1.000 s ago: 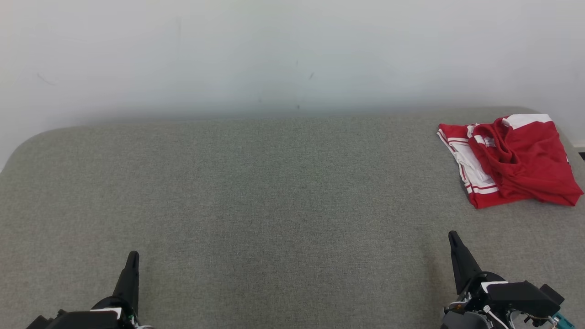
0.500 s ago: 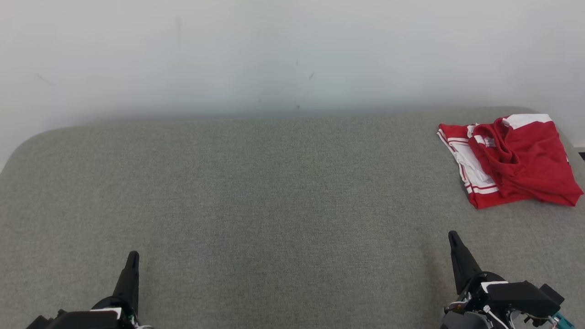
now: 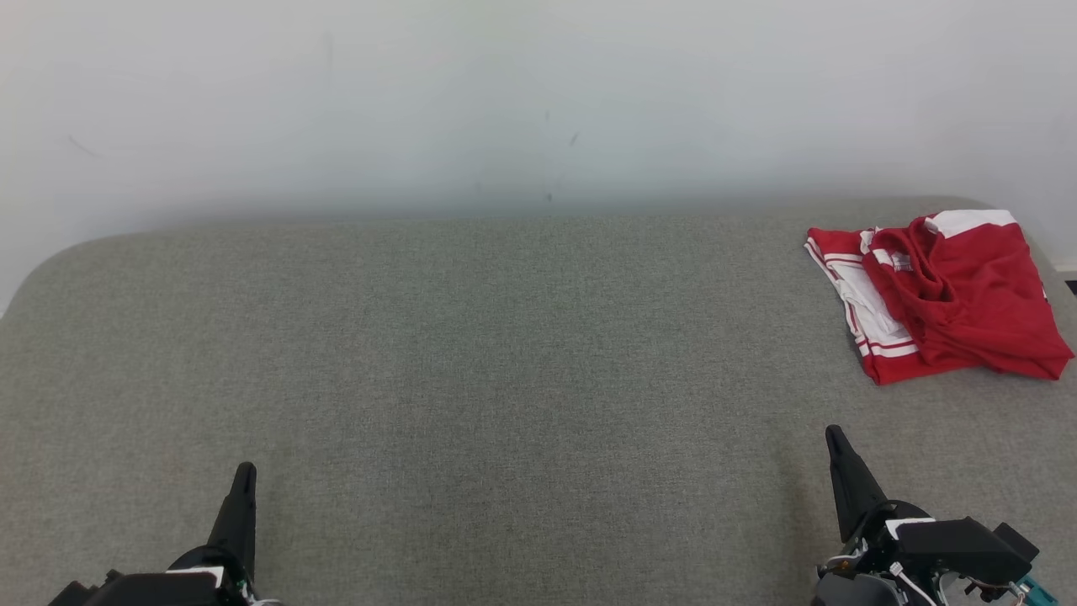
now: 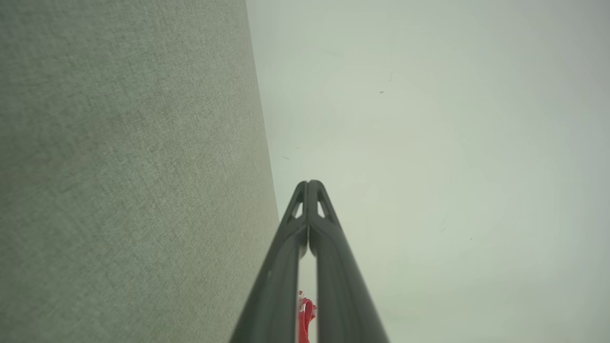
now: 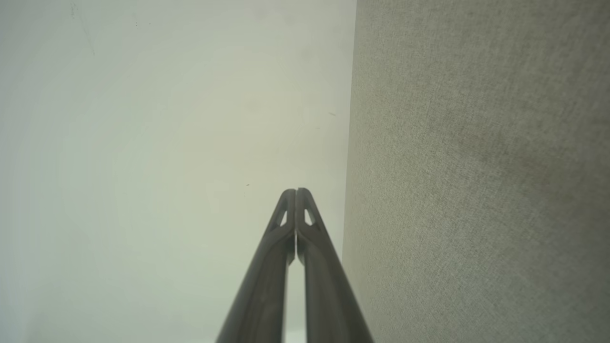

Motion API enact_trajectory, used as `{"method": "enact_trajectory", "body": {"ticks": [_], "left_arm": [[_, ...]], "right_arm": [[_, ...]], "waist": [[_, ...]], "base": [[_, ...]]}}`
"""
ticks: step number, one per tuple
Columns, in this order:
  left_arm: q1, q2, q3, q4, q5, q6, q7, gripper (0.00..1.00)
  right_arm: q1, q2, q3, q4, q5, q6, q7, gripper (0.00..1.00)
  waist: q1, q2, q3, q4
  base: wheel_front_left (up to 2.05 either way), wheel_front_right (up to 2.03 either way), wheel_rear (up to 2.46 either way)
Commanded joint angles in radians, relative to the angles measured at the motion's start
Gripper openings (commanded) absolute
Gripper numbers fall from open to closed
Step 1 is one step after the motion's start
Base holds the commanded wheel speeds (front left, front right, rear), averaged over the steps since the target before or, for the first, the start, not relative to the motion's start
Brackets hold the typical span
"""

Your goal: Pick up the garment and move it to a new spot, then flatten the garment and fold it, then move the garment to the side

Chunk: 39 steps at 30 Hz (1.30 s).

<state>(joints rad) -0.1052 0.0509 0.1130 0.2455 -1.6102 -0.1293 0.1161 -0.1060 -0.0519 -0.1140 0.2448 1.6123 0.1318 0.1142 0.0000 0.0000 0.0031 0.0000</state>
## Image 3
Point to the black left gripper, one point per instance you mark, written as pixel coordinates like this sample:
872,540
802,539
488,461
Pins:
227,581

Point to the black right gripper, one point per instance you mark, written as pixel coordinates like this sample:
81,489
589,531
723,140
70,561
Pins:
867,581

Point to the red shorts with white trim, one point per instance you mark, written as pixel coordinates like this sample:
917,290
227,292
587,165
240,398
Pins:
984,295

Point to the teal right camera connector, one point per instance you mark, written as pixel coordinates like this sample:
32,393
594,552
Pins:
1037,592

